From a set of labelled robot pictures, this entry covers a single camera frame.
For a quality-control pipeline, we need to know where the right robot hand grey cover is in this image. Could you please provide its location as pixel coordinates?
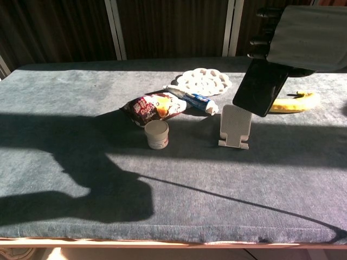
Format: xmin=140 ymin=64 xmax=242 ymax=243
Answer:
xmin=247 ymin=4 xmax=347 ymax=79

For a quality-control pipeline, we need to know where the black smartphone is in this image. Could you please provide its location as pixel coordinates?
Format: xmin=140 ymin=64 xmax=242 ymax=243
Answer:
xmin=232 ymin=57 xmax=290 ymax=118

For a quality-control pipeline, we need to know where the grey phone stand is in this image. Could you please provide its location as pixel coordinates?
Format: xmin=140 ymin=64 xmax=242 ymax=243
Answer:
xmin=218 ymin=104 xmax=253 ymax=151

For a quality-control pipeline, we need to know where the reddish brown curtain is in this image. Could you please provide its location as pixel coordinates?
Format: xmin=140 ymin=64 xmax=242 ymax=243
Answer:
xmin=316 ymin=0 xmax=347 ymax=7

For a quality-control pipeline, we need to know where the yellow banana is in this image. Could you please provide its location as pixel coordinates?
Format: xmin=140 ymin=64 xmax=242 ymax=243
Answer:
xmin=270 ymin=91 xmax=322 ymax=114

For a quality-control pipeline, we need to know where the white openwork trivet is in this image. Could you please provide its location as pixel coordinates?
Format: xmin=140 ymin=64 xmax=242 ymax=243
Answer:
xmin=177 ymin=67 xmax=233 ymax=97

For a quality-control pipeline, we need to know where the blue white toothpaste tube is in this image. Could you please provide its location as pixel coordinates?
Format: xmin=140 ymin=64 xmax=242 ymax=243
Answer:
xmin=163 ymin=84 xmax=220 ymax=116

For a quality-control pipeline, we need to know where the dark pleated curtain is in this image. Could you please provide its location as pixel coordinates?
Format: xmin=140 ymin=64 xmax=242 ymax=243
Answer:
xmin=0 ymin=0 xmax=312 ymax=72

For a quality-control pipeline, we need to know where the dark red snack bag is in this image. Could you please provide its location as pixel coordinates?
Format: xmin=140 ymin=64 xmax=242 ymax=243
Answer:
xmin=119 ymin=92 xmax=188 ymax=128

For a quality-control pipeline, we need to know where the small grey lidded jar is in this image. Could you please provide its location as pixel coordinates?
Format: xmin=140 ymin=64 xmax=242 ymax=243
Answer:
xmin=144 ymin=120 xmax=170 ymax=150

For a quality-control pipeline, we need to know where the blue-grey table cloth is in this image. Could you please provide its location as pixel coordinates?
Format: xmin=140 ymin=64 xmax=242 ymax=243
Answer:
xmin=0 ymin=52 xmax=347 ymax=245

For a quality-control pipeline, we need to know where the white double frame post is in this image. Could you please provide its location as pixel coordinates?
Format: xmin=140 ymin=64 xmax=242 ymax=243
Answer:
xmin=104 ymin=0 xmax=127 ymax=61
xmin=222 ymin=0 xmax=245 ymax=57

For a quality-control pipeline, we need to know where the white frame post stub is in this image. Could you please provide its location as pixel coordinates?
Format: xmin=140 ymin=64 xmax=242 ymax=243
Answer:
xmin=0 ymin=55 xmax=12 ymax=80

